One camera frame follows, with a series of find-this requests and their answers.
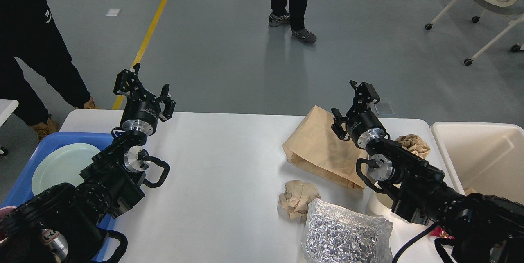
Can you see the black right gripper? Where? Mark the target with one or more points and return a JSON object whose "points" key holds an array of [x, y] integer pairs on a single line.
{"points": [[362, 126]]}

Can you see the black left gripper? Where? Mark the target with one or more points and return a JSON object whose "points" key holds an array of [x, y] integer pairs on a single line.
{"points": [[139, 114]]}

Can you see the brown paper bag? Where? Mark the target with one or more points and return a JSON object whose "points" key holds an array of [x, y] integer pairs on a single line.
{"points": [[315, 148]]}

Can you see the white cup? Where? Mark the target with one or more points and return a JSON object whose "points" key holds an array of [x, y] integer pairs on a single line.
{"points": [[378, 205]]}

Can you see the brown paper ball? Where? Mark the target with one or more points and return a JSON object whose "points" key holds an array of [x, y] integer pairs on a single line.
{"points": [[296, 198]]}

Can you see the light green plate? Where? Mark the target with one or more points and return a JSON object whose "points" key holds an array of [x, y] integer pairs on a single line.
{"points": [[63, 165]]}

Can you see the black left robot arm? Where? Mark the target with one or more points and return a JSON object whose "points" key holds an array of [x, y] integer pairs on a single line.
{"points": [[60, 224]]}

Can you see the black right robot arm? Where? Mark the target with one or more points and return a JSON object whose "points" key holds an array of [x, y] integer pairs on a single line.
{"points": [[483, 228]]}

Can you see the crumpled paper ball right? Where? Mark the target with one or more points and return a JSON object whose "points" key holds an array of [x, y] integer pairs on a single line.
{"points": [[414, 144]]}

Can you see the silver foil bubble bag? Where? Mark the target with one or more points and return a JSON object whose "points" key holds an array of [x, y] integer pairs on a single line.
{"points": [[334, 234]]}

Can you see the person in black clothes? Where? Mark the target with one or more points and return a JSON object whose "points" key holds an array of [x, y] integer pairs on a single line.
{"points": [[291, 12]]}

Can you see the white plastic bin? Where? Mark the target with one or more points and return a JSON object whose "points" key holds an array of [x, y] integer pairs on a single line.
{"points": [[486, 158]]}

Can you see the pink mug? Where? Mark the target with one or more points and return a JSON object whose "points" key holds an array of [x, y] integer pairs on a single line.
{"points": [[4, 211]]}

